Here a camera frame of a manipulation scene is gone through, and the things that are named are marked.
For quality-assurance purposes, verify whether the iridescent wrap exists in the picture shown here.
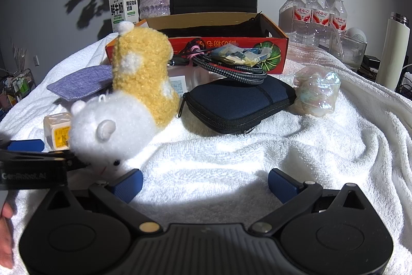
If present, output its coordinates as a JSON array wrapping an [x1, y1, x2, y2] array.
[[291, 66, 341, 117]]

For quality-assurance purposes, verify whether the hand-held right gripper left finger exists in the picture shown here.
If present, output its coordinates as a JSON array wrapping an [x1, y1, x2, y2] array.
[[47, 168, 163, 235]]

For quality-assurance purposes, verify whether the purple fabric pouch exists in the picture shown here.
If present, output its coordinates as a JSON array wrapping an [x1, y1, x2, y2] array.
[[47, 65, 113, 102]]

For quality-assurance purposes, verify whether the black braided cable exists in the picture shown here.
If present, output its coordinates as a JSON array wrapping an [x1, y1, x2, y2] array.
[[169, 51, 269, 86]]

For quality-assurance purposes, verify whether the white milk carton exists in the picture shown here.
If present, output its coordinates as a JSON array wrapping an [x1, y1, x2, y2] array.
[[109, 0, 140, 34]]

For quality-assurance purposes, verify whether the orange cardboard box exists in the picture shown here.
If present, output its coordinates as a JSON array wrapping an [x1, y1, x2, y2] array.
[[106, 12, 289, 75]]

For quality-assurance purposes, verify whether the person's left hand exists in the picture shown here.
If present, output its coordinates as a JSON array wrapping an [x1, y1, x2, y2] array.
[[0, 202, 15, 270]]

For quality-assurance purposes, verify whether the black power adapter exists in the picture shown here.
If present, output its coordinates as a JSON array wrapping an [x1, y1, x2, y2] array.
[[362, 55, 382, 69]]

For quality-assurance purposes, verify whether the white towel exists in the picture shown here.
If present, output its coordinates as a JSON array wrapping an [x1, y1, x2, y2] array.
[[0, 33, 412, 275]]

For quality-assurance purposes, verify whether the shrink-wrapped water bottle pack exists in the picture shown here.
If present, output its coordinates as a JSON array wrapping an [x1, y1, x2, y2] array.
[[278, 0, 350, 48]]

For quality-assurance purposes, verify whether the white round speaker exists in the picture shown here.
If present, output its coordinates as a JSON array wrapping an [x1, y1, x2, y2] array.
[[346, 27, 367, 44]]

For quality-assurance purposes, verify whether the small beige box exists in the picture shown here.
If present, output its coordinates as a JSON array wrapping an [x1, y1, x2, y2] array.
[[43, 112, 73, 151]]

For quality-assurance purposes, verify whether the navy zip case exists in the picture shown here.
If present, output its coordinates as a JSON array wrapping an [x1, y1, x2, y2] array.
[[180, 77, 297, 135]]

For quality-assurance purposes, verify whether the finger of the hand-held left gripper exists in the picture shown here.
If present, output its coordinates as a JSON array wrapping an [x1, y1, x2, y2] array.
[[0, 149, 89, 171], [6, 139, 46, 152]]

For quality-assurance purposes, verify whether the cluttered wire rack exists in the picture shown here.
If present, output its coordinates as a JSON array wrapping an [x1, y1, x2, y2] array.
[[0, 69, 36, 111]]

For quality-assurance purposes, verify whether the clear glass container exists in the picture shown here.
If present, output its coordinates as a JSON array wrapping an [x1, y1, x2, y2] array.
[[328, 33, 367, 71]]

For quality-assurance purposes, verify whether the white thermos bottle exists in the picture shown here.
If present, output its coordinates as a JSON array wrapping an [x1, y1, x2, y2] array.
[[376, 11, 409, 92]]

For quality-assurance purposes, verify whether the yellow and white plush toy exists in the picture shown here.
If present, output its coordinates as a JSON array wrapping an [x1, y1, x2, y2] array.
[[68, 21, 181, 180]]

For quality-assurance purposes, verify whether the clear bag of small packets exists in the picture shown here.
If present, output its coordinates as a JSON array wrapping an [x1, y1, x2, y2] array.
[[209, 43, 274, 68]]

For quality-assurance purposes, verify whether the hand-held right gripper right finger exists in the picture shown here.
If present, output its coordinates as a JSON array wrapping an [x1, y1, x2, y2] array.
[[251, 168, 366, 235]]

